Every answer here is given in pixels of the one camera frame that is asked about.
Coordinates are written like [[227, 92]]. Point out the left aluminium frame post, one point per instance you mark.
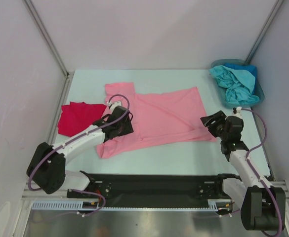
[[45, 36]]

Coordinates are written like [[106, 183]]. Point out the pink t shirt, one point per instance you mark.
[[158, 119]]

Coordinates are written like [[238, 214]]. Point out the light blue t shirt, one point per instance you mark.
[[235, 93]]

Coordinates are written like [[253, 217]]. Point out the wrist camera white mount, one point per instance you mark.
[[113, 105], [237, 112]]

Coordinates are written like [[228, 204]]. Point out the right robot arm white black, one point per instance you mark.
[[262, 205]]

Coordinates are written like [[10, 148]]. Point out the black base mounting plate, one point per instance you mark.
[[159, 191]]

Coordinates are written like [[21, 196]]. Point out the dark blue t shirt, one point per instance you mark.
[[248, 79]]

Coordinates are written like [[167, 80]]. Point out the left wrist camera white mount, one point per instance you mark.
[[113, 105]]

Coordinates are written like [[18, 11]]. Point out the teal plastic basket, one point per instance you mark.
[[258, 90]]

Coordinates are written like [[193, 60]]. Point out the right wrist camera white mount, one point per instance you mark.
[[237, 112]]

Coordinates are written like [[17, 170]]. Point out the red folded t shirt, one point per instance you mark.
[[78, 116]]

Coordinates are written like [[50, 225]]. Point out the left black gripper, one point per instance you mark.
[[128, 129]]

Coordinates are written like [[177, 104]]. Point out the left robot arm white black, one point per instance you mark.
[[47, 170]]

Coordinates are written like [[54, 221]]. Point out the aluminium frame post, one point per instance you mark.
[[45, 36], [265, 28]]

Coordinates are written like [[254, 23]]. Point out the right aluminium frame post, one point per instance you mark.
[[265, 28]]

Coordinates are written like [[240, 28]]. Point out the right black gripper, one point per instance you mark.
[[215, 122]]

